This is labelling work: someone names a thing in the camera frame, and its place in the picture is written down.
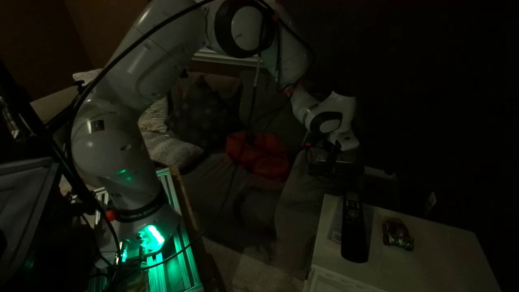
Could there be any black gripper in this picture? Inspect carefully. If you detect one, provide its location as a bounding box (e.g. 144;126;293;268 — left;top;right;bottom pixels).
306;144;358;178

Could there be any black remote controller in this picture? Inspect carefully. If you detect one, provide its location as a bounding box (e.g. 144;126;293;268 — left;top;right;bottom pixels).
340;192;368;264

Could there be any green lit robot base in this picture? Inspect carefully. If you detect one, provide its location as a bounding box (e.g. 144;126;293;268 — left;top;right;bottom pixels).
90;169;204;292

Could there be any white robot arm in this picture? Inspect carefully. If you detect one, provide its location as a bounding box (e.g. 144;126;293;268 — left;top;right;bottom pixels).
69;0;358;223

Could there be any orange red cloth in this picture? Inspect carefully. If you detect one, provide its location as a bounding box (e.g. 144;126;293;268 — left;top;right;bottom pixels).
225;132;291;182

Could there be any grey sofa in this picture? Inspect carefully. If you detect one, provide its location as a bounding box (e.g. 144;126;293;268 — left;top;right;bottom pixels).
168;72;337;273

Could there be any small green patterned packet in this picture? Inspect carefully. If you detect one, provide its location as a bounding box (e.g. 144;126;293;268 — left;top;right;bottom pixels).
382;220;413;252

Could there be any dark patterned cushion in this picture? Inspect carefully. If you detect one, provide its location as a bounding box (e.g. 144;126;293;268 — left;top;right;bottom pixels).
165;77;243;152

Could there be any white side table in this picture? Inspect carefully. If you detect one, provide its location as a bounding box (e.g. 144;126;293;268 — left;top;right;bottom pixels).
303;195;501;292

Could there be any white cream pillow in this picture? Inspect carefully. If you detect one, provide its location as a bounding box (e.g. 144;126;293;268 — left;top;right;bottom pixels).
137;98;202;169

